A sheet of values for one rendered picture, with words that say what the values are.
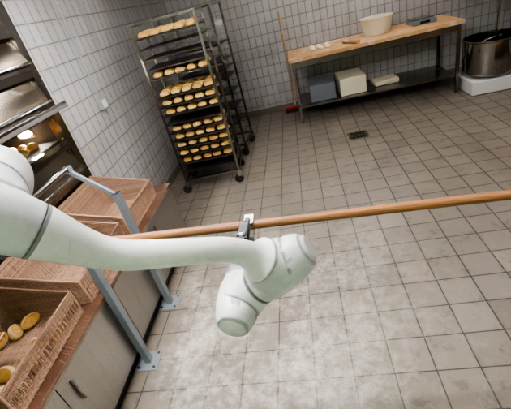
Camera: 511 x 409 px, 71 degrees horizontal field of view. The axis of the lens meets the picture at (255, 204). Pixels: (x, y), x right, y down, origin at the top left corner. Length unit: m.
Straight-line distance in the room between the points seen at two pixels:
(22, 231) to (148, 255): 0.21
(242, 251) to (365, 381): 1.46
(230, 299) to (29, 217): 0.44
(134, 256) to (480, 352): 1.88
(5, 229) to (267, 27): 5.53
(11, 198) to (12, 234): 0.06
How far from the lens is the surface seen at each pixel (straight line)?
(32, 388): 1.91
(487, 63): 5.49
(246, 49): 6.03
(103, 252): 0.72
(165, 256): 0.72
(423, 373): 2.13
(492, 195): 1.24
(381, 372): 2.12
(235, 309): 0.84
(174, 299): 2.81
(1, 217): 0.67
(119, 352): 2.30
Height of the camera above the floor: 1.78
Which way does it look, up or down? 30 degrees down
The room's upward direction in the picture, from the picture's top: 15 degrees counter-clockwise
